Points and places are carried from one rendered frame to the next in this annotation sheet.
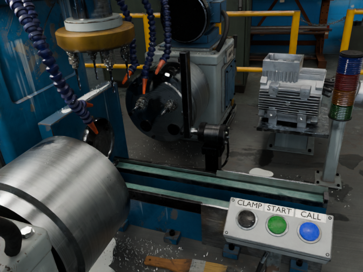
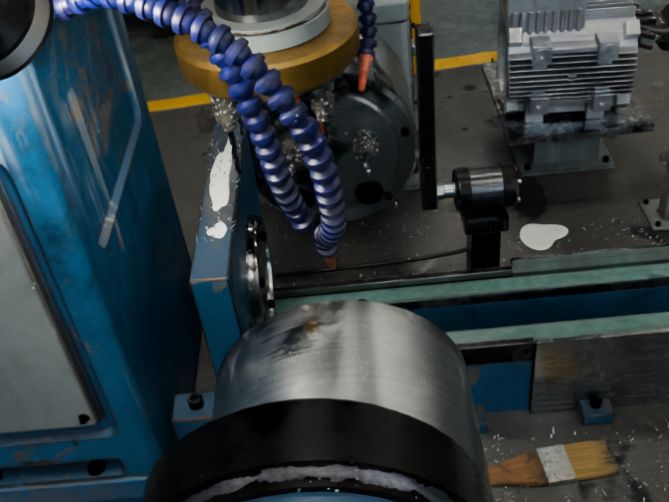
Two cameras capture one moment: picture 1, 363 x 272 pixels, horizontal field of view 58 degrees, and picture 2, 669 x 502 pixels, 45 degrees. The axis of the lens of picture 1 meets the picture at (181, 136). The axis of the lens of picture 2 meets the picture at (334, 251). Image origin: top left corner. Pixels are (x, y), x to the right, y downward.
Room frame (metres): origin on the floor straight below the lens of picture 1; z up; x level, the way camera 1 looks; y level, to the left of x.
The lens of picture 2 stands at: (0.07, 0.40, 1.67)
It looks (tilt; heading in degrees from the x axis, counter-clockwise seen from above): 40 degrees down; 341
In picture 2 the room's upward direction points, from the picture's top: 7 degrees counter-clockwise
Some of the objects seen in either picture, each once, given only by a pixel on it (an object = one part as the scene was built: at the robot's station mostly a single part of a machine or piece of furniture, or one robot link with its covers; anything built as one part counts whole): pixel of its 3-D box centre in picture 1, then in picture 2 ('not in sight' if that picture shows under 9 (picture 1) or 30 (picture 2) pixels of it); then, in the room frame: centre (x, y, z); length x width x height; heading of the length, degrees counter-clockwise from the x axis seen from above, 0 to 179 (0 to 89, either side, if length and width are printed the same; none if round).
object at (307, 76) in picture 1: (291, 94); (562, 51); (1.09, -0.40, 1.02); 0.20 x 0.19 x 0.19; 63
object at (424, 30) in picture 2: (187, 96); (427, 123); (0.86, -0.02, 1.12); 0.04 x 0.03 x 0.26; 68
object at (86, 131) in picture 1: (99, 143); (262, 274); (0.81, 0.23, 1.02); 0.15 x 0.02 x 0.15; 158
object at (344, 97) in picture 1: (343, 95); not in sight; (0.85, -0.47, 1.10); 0.06 x 0.06 x 0.04
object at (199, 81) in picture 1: (172, 95); (328, 111); (1.09, 0.02, 1.04); 0.41 x 0.25 x 0.25; 158
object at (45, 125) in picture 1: (83, 153); (217, 304); (0.84, 0.29, 0.97); 0.30 x 0.11 x 0.34; 158
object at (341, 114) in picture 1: (341, 109); not in sight; (0.85, -0.47, 1.05); 0.06 x 0.06 x 0.04
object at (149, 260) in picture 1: (185, 266); (532, 468); (0.55, 0.01, 0.80); 0.21 x 0.05 x 0.01; 73
